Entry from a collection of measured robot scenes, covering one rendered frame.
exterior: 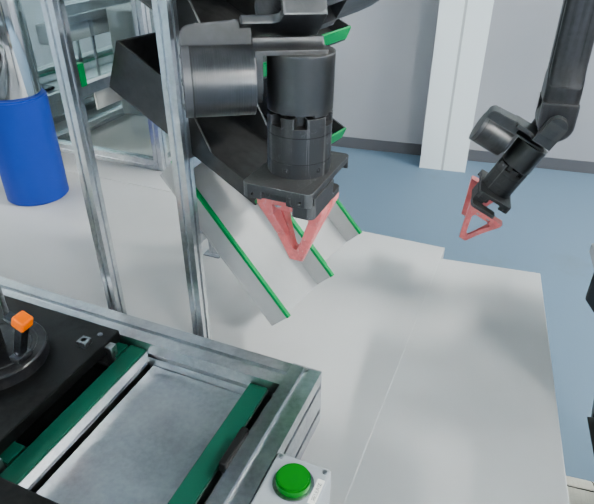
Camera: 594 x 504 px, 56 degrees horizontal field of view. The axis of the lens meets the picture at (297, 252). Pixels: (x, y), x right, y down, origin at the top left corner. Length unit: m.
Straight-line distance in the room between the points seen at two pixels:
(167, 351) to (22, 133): 0.82
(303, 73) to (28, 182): 1.19
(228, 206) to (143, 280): 0.38
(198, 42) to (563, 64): 0.68
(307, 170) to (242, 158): 0.33
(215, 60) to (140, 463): 0.53
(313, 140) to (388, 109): 3.60
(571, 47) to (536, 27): 2.91
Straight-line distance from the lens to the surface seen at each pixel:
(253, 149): 0.84
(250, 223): 0.90
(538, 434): 0.95
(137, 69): 0.82
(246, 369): 0.83
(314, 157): 0.49
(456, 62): 3.73
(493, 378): 1.01
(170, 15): 0.73
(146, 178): 1.68
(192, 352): 0.87
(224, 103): 0.46
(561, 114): 1.04
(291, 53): 0.47
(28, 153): 1.56
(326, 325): 1.06
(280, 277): 0.89
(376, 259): 1.26
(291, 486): 0.69
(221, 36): 0.48
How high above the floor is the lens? 1.53
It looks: 32 degrees down
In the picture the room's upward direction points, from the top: straight up
